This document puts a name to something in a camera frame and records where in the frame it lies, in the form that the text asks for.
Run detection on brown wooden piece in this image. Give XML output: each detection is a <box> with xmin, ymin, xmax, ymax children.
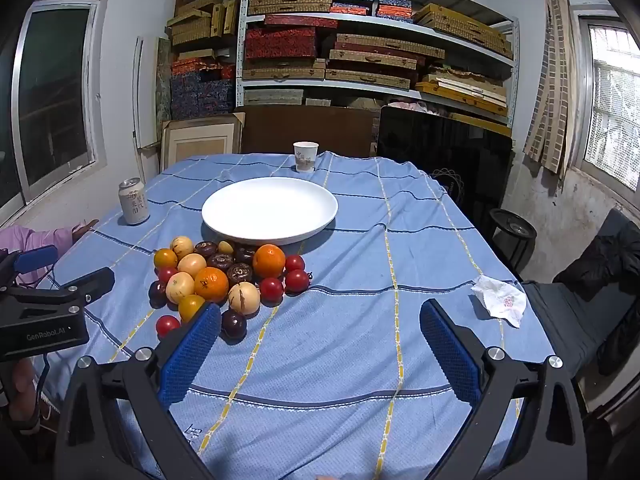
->
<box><xmin>71</xmin><ymin>219</ymin><xmax>100</xmax><ymax>242</ymax></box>

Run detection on grey stone slab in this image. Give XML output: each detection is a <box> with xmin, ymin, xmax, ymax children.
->
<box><xmin>154</xmin><ymin>36</ymin><xmax>174</xmax><ymax>128</ymax></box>

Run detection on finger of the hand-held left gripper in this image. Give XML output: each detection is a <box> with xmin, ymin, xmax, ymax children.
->
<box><xmin>12</xmin><ymin>245</ymin><xmax>60</xmax><ymax>276</ymax></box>
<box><xmin>10</xmin><ymin>266</ymin><xmax>116</xmax><ymax>314</ymax></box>

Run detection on cream striped pepino melon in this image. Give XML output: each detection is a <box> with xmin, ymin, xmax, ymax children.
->
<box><xmin>165</xmin><ymin>271</ymin><xmax>196</xmax><ymax>305</ymax></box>
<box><xmin>170</xmin><ymin>235</ymin><xmax>195</xmax><ymax>260</ymax></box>
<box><xmin>228</xmin><ymin>281</ymin><xmax>261</xmax><ymax>316</ymax></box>

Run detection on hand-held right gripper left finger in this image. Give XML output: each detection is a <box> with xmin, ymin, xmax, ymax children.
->
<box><xmin>52</xmin><ymin>302</ymin><xmax>223</xmax><ymax>480</ymax></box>

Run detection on grey chair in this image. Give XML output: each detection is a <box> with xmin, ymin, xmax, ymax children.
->
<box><xmin>520</xmin><ymin>207</ymin><xmax>640</xmax><ymax>411</ymax></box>

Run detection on aluminium frame window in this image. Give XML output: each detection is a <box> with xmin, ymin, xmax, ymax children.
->
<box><xmin>0</xmin><ymin>0</ymin><xmax>110</xmax><ymax>226</ymax></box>

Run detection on white paper cup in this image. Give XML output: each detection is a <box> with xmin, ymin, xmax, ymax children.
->
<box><xmin>293</xmin><ymin>141</ymin><xmax>320</xmax><ymax>174</ymax></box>

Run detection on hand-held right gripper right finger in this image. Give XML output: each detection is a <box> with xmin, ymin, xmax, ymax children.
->
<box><xmin>419</xmin><ymin>299</ymin><xmax>588</xmax><ymax>480</ymax></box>

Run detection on orange tangerine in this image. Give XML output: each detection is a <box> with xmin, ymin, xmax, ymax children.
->
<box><xmin>252</xmin><ymin>243</ymin><xmax>286</xmax><ymax>279</ymax></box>
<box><xmin>193</xmin><ymin>266</ymin><xmax>230</xmax><ymax>304</ymax></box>

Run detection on black jacket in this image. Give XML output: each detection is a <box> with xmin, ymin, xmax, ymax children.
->
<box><xmin>552</xmin><ymin>230</ymin><xmax>640</xmax><ymax>377</ymax></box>

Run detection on black glossy panel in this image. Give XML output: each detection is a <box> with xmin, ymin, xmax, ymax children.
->
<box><xmin>376</xmin><ymin>105</ymin><xmax>516</xmax><ymax>226</ymax></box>

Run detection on large red patterned box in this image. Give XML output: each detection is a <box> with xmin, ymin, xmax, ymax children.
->
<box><xmin>244</xmin><ymin>26</ymin><xmax>319</xmax><ymax>62</ymax></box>

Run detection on crumpled white tissue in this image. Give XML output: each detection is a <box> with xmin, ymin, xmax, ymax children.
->
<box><xmin>470</xmin><ymin>274</ymin><xmax>528</xmax><ymax>330</ymax></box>

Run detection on wooden picture frame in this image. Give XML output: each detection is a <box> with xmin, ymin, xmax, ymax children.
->
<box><xmin>159</xmin><ymin>112</ymin><xmax>247</xmax><ymax>172</ymax></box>

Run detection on yellow orange tomato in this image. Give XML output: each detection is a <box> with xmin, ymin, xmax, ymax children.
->
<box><xmin>178</xmin><ymin>294</ymin><xmax>207</xmax><ymax>324</ymax></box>
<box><xmin>153</xmin><ymin>247</ymin><xmax>179</xmax><ymax>271</ymax></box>

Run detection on pale orange round fruit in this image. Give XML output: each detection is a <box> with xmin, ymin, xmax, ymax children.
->
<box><xmin>177</xmin><ymin>253</ymin><xmax>208</xmax><ymax>279</ymax></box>

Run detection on stack of yellow wooden frames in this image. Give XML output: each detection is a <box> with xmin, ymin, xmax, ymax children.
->
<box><xmin>414</xmin><ymin>72</ymin><xmax>512</xmax><ymax>117</ymax></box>

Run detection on person's left hand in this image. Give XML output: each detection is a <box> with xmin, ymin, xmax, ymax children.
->
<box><xmin>7</xmin><ymin>360</ymin><xmax>39</xmax><ymax>424</ymax></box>

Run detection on brown board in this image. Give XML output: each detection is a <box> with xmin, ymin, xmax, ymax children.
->
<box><xmin>234</xmin><ymin>106</ymin><xmax>382</xmax><ymax>157</ymax></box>

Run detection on blue striped tablecloth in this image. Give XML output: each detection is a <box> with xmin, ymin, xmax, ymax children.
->
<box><xmin>30</xmin><ymin>151</ymin><xmax>556</xmax><ymax>480</ymax></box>

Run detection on orange patterned box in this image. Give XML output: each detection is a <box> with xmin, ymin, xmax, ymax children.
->
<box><xmin>375</xmin><ymin>6</ymin><xmax>414</xmax><ymax>22</ymax></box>
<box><xmin>330</xmin><ymin>2</ymin><xmax>372</xmax><ymax>17</ymax></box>

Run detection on window with white mesh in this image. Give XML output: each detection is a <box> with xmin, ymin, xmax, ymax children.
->
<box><xmin>570</xmin><ymin>5</ymin><xmax>640</xmax><ymax>201</ymax></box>

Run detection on pink cloth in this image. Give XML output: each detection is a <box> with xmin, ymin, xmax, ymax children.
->
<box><xmin>0</xmin><ymin>224</ymin><xmax>88</xmax><ymax>281</ymax></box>

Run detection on white plate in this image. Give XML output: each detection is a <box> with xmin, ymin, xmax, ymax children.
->
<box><xmin>201</xmin><ymin>176</ymin><xmax>339</xmax><ymax>247</ymax></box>

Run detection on white metal shelf rack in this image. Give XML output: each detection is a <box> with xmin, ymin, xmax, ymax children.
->
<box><xmin>234</xmin><ymin>0</ymin><xmax>521</xmax><ymax>131</ymax></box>

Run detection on stack of blue patterned boxes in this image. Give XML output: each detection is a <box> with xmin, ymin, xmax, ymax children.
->
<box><xmin>169</xmin><ymin>57</ymin><xmax>237</xmax><ymax>122</ymax></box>

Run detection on brick pattern curtain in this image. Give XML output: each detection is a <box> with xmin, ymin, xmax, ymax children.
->
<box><xmin>522</xmin><ymin>0</ymin><xmax>582</xmax><ymax>177</ymax></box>

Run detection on grey flat box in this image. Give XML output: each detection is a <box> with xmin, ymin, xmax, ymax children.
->
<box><xmin>243</xmin><ymin>88</ymin><xmax>304</xmax><ymax>106</ymax></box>

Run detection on pale pink plastic bag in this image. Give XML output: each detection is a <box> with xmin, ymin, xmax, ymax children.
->
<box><xmin>387</xmin><ymin>100</ymin><xmax>448</xmax><ymax>117</ymax></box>

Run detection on black round stool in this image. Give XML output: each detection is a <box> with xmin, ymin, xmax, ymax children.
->
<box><xmin>489</xmin><ymin>207</ymin><xmax>539</xmax><ymax>272</ymax></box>

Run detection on flat red patterned box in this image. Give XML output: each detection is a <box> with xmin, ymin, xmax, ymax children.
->
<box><xmin>263</xmin><ymin>14</ymin><xmax>339</xmax><ymax>30</ymax></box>

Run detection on beige drink can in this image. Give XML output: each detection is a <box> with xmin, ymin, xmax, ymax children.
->
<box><xmin>118</xmin><ymin>177</ymin><xmax>151</xmax><ymax>226</ymax></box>

